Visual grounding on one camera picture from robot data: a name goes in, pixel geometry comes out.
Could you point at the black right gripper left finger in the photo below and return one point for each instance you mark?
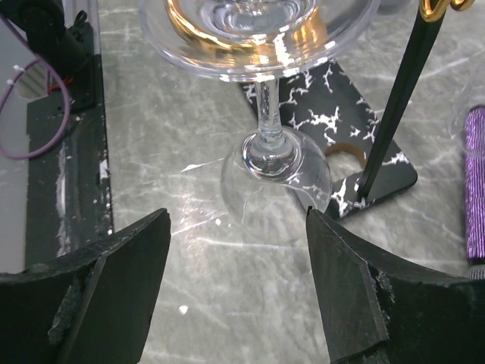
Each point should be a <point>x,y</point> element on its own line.
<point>94,305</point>

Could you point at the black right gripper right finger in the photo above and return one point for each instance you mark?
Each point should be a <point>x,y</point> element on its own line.
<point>377,307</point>

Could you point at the gold wine glass rack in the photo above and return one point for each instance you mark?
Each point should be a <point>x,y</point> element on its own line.
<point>409,76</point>

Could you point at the black marble rack base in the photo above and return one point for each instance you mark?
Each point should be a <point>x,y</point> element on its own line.
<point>325,104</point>

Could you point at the purple glitter microphone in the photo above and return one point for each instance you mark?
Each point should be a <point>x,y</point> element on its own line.
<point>474,191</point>

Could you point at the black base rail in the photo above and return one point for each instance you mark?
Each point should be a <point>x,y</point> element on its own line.
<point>55,182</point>

